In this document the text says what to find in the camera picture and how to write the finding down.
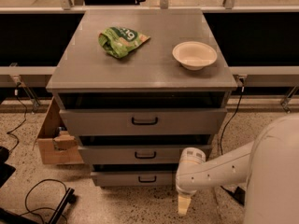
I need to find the cardboard box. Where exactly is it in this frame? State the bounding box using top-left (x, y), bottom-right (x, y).
top-left (36, 99), bottom-right (83, 164)

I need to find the white bowl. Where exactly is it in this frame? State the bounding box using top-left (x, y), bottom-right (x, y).
top-left (172, 41), bottom-right (218, 71)

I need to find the black stand leg left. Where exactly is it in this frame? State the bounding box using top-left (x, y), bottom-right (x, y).
top-left (48, 188), bottom-right (77, 224)

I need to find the green chip bag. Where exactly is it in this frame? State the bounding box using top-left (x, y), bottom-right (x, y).
top-left (98, 27), bottom-right (150, 59)

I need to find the black power adapter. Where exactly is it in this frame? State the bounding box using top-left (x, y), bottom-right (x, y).
top-left (233, 187), bottom-right (246, 205)

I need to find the black power cable right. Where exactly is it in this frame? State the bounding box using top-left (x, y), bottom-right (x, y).
top-left (219, 77), bottom-right (247, 203)

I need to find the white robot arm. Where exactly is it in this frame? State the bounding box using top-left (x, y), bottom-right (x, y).
top-left (176, 113), bottom-right (299, 224)

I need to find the grey drawer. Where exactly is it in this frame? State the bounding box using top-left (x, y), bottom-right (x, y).
top-left (60, 108), bottom-right (227, 136)
top-left (78, 145), bottom-right (211, 164)
top-left (91, 171), bottom-right (175, 187)

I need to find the black cable left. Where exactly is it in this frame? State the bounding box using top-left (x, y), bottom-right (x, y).
top-left (6, 81), bottom-right (29, 154)

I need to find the grey drawer cabinet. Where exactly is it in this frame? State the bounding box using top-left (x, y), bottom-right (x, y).
top-left (47, 8), bottom-right (236, 173)

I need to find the grey bottom drawer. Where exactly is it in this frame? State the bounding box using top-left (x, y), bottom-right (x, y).
top-left (91, 171), bottom-right (175, 187)

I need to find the black looped floor cable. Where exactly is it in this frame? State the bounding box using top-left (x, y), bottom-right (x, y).
top-left (19, 178), bottom-right (69, 224)

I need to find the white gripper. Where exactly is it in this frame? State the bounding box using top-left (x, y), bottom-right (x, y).
top-left (176, 147), bottom-right (206, 216)

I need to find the grey middle drawer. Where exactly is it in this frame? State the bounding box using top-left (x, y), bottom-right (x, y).
top-left (78, 145), bottom-right (211, 164)

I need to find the grey top drawer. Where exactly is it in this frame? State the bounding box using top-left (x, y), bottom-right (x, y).
top-left (60, 108), bottom-right (227, 136)

